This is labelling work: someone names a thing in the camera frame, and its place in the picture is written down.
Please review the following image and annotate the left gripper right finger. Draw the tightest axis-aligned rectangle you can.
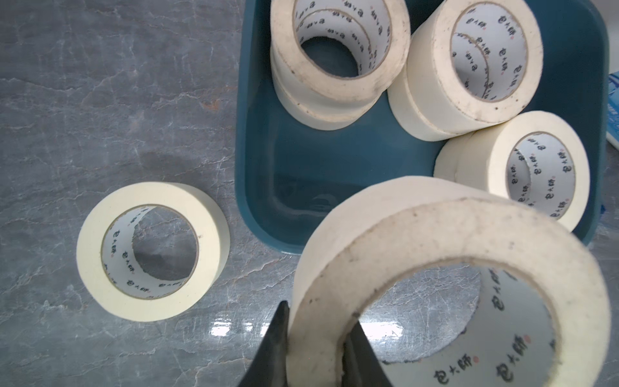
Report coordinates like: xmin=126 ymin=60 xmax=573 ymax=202
xmin=342 ymin=322 xmax=392 ymax=387

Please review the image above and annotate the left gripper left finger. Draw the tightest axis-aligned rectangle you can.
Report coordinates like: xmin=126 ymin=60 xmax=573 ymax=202
xmin=238 ymin=301 xmax=290 ymax=387

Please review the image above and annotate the cream masking tape roll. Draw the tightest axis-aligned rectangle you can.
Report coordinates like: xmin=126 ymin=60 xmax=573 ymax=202
xmin=286 ymin=176 xmax=611 ymax=386
xmin=76 ymin=182 xmax=231 ymax=322
xmin=388 ymin=1 xmax=543 ymax=142
xmin=434 ymin=111 xmax=590 ymax=231
xmin=270 ymin=1 xmax=410 ymax=110

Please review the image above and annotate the teal plastic storage tray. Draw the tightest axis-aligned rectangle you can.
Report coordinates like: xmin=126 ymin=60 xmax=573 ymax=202
xmin=235 ymin=1 xmax=609 ymax=254

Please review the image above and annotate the lower cream tape roll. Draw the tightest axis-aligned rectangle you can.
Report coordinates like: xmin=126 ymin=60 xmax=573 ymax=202
xmin=272 ymin=70 xmax=381 ymax=131

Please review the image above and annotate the blue lidded storage box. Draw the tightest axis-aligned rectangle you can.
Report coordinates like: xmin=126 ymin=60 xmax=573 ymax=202
xmin=606 ymin=72 xmax=619 ymax=150

